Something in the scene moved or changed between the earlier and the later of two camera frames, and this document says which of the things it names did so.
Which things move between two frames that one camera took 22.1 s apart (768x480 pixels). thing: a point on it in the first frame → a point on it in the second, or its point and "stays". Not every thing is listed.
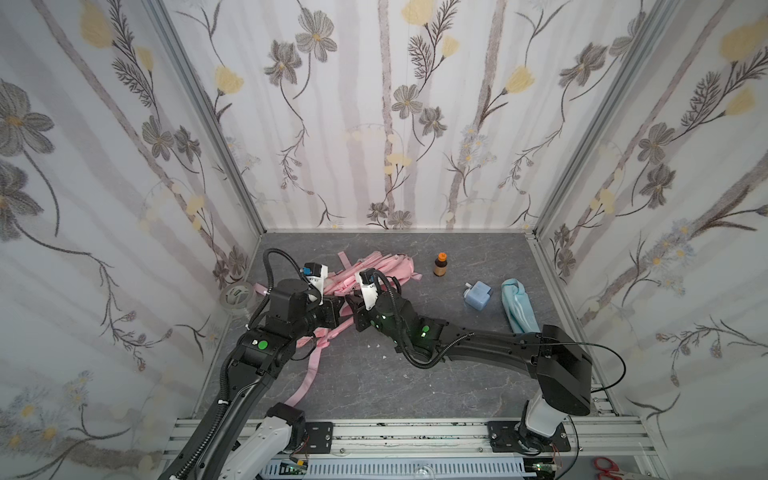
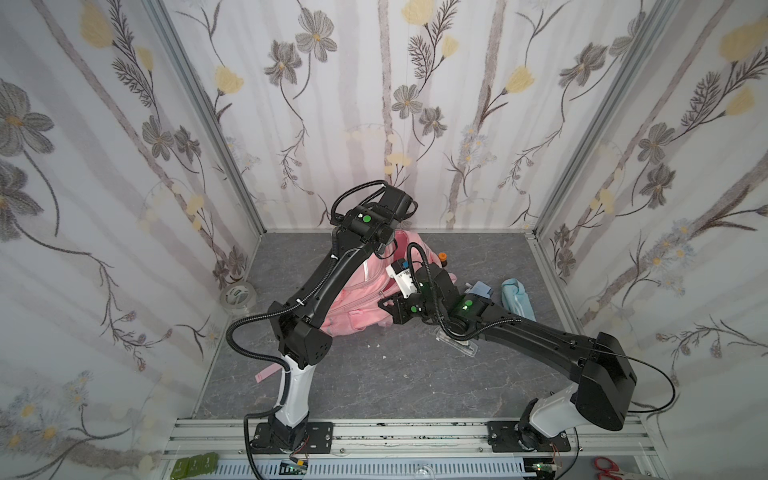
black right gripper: [363, 318] → [397, 306]
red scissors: [612, 472] stays
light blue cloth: [522, 314] stays
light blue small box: [477, 295] stays
